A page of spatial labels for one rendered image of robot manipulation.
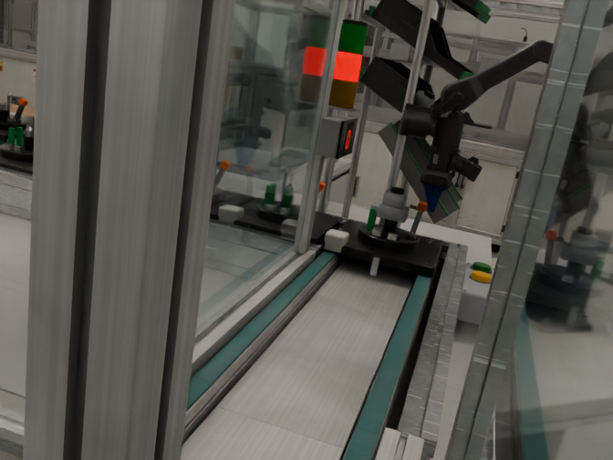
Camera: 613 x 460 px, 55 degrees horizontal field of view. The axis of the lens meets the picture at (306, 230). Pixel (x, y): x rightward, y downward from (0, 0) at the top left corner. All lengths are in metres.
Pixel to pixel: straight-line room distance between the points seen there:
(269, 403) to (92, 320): 0.52
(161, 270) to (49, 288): 0.05
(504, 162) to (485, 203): 0.38
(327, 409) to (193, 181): 0.55
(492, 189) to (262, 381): 4.63
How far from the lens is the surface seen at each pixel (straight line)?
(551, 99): 0.48
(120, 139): 0.25
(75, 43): 0.26
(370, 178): 5.50
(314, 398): 0.81
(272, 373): 0.85
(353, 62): 1.14
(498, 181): 5.33
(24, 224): 1.55
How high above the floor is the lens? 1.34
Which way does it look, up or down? 16 degrees down
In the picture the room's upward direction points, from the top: 10 degrees clockwise
